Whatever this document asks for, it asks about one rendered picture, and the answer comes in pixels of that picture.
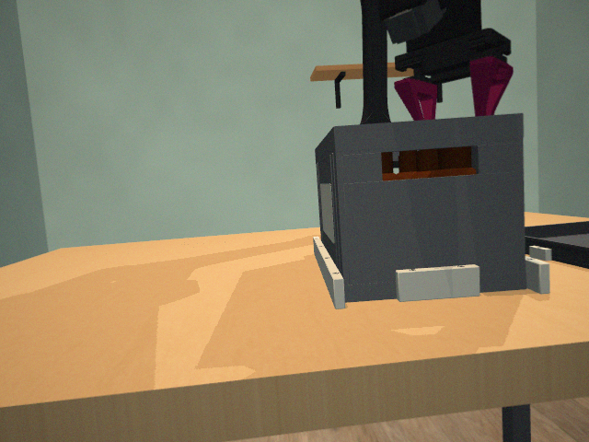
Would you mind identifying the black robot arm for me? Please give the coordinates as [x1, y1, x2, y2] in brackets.
[360, 0, 482, 124]

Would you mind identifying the brown glass bottle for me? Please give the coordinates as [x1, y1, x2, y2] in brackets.
[429, 146, 476, 178]
[409, 149, 438, 179]
[381, 152, 403, 181]

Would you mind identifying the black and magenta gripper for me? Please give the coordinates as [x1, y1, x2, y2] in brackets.
[394, 28, 514, 121]

